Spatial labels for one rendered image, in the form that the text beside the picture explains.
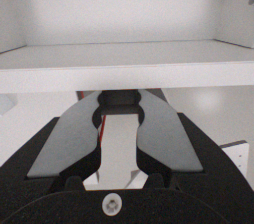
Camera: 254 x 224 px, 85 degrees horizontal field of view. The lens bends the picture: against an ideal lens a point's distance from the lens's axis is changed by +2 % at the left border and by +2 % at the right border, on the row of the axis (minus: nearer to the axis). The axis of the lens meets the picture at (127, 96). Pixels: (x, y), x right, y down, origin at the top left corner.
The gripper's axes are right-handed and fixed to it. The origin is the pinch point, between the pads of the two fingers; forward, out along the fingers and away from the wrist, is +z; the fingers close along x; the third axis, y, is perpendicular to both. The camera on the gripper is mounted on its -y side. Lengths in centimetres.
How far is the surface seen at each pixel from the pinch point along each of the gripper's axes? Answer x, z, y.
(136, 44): 1.8, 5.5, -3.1
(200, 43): 8.8, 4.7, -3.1
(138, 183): 3.4, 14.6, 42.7
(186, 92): 51, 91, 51
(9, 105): -23.9, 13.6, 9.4
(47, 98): -16.2, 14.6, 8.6
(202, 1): 9.1, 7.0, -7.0
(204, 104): 69, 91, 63
